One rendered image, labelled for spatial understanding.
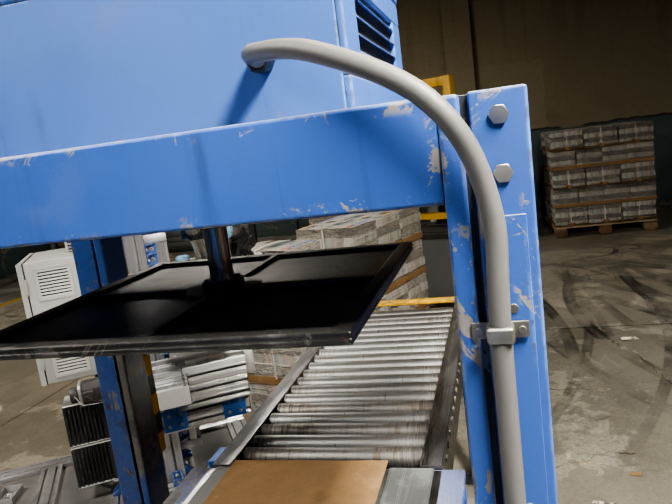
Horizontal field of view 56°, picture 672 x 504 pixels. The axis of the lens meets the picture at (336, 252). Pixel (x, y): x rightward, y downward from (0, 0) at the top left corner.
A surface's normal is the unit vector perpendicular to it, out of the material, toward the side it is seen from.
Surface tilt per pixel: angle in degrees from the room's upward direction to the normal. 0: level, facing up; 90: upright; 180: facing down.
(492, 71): 90
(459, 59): 90
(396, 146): 90
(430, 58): 90
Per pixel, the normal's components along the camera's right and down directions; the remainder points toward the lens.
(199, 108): -0.24, 0.20
